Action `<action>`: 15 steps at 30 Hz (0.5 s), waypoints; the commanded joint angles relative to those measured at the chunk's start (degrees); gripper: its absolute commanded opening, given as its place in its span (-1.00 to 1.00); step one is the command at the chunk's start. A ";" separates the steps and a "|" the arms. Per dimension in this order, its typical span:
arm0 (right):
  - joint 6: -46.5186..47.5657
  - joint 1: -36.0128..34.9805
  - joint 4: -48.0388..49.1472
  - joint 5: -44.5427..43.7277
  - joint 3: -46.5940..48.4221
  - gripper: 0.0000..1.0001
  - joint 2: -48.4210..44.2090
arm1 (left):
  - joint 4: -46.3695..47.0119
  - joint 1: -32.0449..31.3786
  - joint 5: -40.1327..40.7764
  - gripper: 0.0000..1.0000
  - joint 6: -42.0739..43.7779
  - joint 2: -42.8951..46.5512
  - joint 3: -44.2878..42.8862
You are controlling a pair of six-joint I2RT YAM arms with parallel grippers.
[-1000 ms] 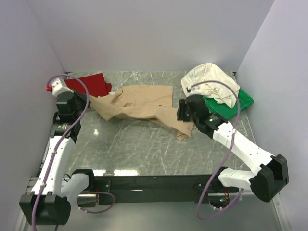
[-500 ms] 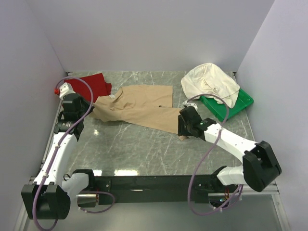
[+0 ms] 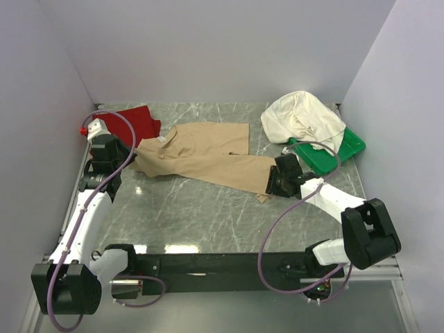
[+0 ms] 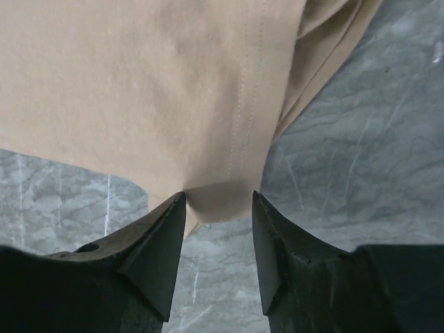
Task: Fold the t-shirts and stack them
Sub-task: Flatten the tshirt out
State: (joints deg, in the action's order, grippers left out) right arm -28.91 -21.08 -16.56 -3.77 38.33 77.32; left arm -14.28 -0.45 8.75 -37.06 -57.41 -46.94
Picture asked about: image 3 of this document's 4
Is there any beige t shirt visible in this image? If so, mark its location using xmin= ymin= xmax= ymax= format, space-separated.
xmin=130 ymin=122 xmax=275 ymax=203

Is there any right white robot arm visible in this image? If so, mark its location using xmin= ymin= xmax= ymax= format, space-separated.
xmin=266 ymin=153 xmax=402 ymax=270

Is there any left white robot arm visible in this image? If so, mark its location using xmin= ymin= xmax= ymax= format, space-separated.
xmin=31 ymin=131 xmax=136 ymax=315

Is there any green plastic tray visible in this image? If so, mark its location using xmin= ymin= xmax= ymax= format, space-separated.
xmin=288 ymin=127 xmax=367 ymax=176

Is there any folded red t shirt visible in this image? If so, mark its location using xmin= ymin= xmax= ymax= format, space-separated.
xmin=97 ymin=105 xmax=161 ymax=148

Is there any white t shirt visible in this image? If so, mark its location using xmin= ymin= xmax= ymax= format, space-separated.
xmin=261 ymin=91 xmax=346 ymax=153

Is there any black base beam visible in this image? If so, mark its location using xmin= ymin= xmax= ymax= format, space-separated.
xmin=110 ymin=252 xmax=346 ymax=300

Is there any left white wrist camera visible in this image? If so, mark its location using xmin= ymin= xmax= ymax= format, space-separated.
xmin=80 ymin=119 xmax=110 ymax=143

